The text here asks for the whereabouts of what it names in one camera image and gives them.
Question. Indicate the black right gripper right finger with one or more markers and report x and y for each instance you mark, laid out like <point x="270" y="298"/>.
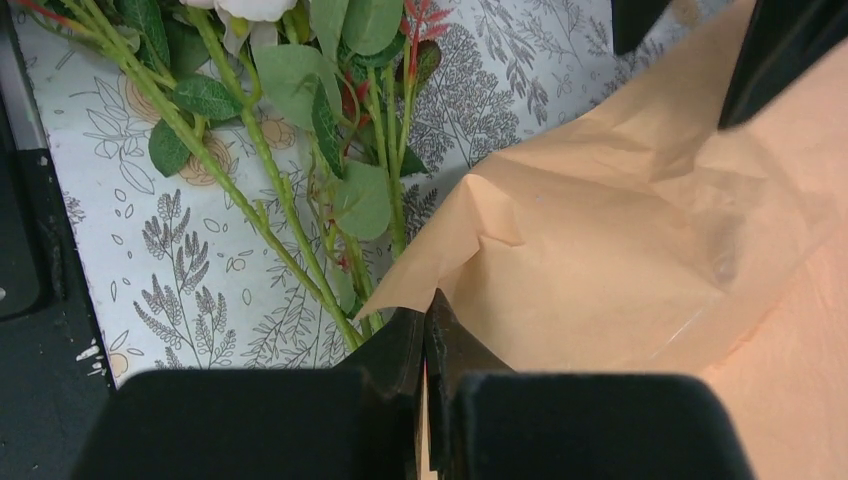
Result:
<point x="488" y="421"/>

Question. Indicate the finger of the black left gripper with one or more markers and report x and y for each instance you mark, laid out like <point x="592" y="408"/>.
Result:
<point x="632" y="20"/>
<point x="784" y="38"/>

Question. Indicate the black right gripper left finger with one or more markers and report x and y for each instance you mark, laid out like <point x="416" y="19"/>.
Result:
<point x="356" y="420"/>

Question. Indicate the orange wrapping paper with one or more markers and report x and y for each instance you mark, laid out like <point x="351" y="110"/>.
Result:
<point x="639" y="237"/>

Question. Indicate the pink fake flower bunch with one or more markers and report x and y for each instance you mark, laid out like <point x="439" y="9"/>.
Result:
<point x="301" y="111"/>

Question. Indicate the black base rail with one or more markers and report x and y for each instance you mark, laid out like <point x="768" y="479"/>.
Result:
<point x="52" y="380"/>

